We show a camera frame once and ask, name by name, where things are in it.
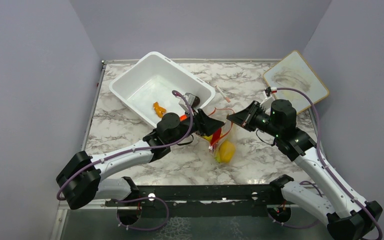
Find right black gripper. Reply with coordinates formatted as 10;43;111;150
227;100;282;138

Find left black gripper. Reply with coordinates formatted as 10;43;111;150
167;106;224;146

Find red chili pepper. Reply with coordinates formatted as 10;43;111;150
210;128;222;145

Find clear zip bag orange zipper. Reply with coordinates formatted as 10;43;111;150
207;108;235;160

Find dark brown round fruit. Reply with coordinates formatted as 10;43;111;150
191;96;201;108

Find orange carrot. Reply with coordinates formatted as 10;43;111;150
179;114;189;121

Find yellow bell pepper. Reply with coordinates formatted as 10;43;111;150
218;140;236;163

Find small orange food piece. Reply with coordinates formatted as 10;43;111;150
152;101;167;118

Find small yellow banana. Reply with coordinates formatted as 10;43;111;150
203;135;213;143

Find large yellow banana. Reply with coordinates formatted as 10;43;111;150
214;149;225;163

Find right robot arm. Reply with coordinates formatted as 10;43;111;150
227;99;383;240

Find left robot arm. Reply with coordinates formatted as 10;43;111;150
56;109;225;210

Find white marker pink cap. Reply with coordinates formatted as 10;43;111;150
215;85;231;103

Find white plastic bin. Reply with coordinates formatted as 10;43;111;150
109;51;216;128

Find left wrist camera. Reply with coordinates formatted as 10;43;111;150
183;92;197;107

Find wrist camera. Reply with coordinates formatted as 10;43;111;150
183;92;197;107
260;87;278;111

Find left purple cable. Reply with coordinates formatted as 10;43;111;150
56;90;196;232

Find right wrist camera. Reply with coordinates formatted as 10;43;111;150
260;87;278;111

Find small whiteboard wooden frame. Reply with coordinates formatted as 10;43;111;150
262;50;330;104

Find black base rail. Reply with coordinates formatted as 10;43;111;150
104;184;287;219

